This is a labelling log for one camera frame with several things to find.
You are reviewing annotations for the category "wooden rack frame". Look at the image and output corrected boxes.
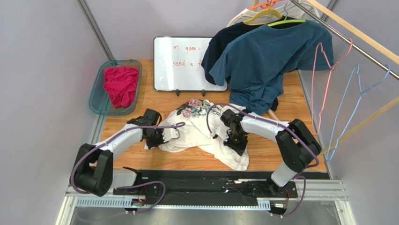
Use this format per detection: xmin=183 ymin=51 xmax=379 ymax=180
xmin=265 ymin=0 xmax=399 ymax=172

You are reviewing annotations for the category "translucent teal plastic basket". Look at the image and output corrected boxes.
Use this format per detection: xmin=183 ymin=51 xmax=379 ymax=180
xmin=89 ymin=60 xmax=142 ymax=116

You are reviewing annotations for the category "navy hanging t-shirt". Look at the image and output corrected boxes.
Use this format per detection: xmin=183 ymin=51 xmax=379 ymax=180
xmin=200 ymin=21 xmax=269 ymax=85

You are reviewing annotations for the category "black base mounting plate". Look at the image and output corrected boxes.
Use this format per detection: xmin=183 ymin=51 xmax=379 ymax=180
xmin=112 ymin=169 xmax=298 ymax=207

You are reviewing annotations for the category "magenta crumpled cloth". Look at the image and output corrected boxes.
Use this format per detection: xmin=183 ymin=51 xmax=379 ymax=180
xmin=103 ymin=67 xmax=140 ymax=108

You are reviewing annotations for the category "green plastic hanger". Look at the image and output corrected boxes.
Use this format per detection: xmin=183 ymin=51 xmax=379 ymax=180
xmin=267 ymin=10 xmax=306 ymax=28

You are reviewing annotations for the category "teal blue hanging t-shirt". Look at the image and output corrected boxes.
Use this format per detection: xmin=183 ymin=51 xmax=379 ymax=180
xmin=209 ymin=21 xmax=334 ymax=115

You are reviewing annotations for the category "white whiteboard with red writing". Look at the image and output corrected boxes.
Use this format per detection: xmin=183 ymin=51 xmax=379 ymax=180
xmin=153 ymin=37 xmax=227 ymax=95

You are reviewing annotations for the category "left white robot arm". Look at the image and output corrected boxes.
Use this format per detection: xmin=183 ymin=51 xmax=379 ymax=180
xmin=70 ymin=109 xmax=185 ymax=197

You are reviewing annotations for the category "pink wire hanger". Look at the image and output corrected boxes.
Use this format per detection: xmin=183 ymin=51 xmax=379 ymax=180
xmin=310 ymin=37 xmax=354 ymax=136

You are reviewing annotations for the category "light blue wire hanger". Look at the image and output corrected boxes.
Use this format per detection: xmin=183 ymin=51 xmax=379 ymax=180
xmin=324 ymin=64 xmax=391 ymax=162

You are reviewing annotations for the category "yellow plastic hanger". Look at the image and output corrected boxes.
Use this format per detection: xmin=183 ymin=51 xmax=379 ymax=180
xmin=244 ymin=8 xmax=283 ymax=25

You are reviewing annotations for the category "metal clothes rail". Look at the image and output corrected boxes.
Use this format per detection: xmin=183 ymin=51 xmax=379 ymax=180
xmin=291 ymin=0 xmax=399 ymax=80

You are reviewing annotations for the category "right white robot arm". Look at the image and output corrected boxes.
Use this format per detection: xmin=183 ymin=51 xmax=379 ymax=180
xmin=215 ymin=109 xmax=321 ymax=195

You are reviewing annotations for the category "beige hanging t-shirt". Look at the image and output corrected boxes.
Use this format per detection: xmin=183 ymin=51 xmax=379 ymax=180
xmin=227 ymin=0 xmax=320 ymax=27

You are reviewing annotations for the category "white floral print t-shirt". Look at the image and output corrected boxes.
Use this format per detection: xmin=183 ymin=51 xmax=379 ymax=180
xmin=159 ymin=98 xmax=250 ymax=171

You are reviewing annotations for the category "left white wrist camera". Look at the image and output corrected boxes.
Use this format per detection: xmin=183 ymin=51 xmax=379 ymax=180
xmin=162 ymin=128 xmax=180 ymax=143

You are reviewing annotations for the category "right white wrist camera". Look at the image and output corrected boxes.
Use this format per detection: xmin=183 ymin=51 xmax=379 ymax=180
xmin=211 ymin=125 xmax=229 ymax=141

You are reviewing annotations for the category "orange plastic hanger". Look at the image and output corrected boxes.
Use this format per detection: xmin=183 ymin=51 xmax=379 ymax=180
xmin=248 ymin=0 xmax=282 ymax=11

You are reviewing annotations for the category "aluminium rail frame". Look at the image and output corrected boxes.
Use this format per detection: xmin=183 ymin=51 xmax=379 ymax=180
xmin=56 ymin=171 xmax=356 ymax=225

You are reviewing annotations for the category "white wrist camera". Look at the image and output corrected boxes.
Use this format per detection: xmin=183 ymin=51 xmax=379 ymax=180
xmin=211 ymin=125 xmax=229 ymax=141
xmin=162 ymin=128 xmax=180 ymax=143

